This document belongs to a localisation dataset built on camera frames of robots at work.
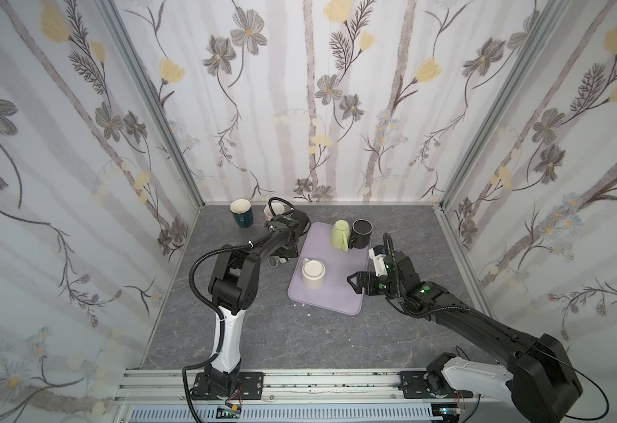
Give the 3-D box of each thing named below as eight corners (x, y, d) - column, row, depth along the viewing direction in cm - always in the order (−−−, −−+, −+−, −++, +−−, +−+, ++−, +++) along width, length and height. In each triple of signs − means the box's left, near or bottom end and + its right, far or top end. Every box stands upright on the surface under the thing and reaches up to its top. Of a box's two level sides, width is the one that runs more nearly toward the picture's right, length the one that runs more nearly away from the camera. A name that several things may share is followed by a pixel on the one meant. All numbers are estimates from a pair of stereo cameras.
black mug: (349, 251, 107) (352, 235, 99) (347, 234, 113) (350, 218, 104) (370, 251, 107) (375, 235, 99) (367, 235, 113) (371, 219, 104)
